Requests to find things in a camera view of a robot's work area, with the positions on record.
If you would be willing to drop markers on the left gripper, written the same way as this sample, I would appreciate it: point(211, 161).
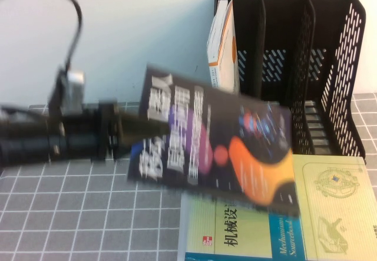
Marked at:
point(88, 131)

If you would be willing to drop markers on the pale grey book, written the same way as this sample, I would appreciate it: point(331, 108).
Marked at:
point(181, 231)

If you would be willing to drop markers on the black robotics book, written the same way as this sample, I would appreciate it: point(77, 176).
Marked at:
point(212, 143)

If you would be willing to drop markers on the grey checkered tablecloth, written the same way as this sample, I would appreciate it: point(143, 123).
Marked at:
point(88, 208)

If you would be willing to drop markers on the yellow green mechanisms book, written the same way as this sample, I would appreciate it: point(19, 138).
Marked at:
point(330, 208)

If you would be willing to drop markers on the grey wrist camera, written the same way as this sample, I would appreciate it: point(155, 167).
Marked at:
point(73, 90)

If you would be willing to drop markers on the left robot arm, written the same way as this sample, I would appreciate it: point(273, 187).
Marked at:
point(23, 137)

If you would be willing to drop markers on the black perforated book stand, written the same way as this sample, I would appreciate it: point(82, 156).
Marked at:
point(338, 75)

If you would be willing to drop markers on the white orange book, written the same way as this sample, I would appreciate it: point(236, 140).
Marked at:
point(225, 54)

